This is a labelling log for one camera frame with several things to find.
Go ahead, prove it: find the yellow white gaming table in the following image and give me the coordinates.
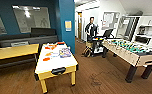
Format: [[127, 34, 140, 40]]
[[33, 41, 80, 94]]

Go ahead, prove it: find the brown backpack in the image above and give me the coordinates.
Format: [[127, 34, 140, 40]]
[[81, 46, 93, 58]]

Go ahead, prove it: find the colourful patterned flat box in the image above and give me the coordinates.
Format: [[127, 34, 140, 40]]
[[58, 47, 73, 59]]

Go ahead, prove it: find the light wooden door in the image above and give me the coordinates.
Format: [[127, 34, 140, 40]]
[[77, 11, 84, 42]]

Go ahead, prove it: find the man in black shirt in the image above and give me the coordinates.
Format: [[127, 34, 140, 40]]
[[84, 16, 99, 52]]

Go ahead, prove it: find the blue rimmed white bowl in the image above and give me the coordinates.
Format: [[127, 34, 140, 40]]
[[51, 51, 61, 59]]

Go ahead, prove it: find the black wheeled cart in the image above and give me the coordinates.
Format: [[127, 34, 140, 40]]
[[89, 28, 115, 56]]

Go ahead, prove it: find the black monitor screen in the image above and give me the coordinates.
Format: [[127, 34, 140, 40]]
[[103, 28, 115, 39]]

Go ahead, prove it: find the grey sofa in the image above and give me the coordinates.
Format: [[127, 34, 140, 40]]
[[0, 27, 59, 48]]

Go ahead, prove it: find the green foosball table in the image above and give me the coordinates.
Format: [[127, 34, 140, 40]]
[[101, 37, 152, 84]]

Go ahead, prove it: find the white rectangular panel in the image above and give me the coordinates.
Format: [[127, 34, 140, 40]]
[[10, 40, 31, 47]]

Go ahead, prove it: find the long yellow table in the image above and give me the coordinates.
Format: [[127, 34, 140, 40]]
[[0, 43, 41, 69]]

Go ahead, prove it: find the black built-in microwave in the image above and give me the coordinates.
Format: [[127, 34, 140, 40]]
[[134, 34, 152, 46]]

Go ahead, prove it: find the dark coffee machine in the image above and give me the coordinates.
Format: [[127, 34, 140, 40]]
[[138, 26, 147, 35]]

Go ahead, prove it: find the beige framed wall sign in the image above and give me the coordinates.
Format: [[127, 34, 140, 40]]
[[64, 20, 73, 33]]

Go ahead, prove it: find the thin black floor cable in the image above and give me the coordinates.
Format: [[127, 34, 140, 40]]
[[89, 71, 108, 89]]

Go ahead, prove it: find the framed wall notice board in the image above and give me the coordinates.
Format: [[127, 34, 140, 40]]
[[101, 11, 121, 31]]

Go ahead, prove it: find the wide white wall cabinet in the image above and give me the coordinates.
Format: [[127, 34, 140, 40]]
[[138, 15, 152, 28]]

